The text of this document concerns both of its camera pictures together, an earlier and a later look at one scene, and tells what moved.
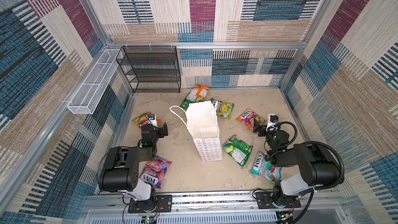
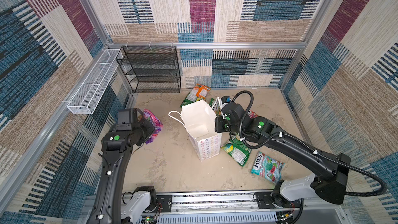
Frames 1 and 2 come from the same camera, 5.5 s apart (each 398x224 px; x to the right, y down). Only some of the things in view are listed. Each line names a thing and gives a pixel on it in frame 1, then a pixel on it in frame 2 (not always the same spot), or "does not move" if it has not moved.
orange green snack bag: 198,94 does not move
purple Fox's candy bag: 153,171 -> 155,121
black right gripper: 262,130 -> 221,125
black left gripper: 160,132 -> 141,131
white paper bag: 201,118 does not move
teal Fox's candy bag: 263,168 does not move
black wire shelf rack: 151,69 does not move
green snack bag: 237,150 does not move
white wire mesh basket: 84,100 does not move
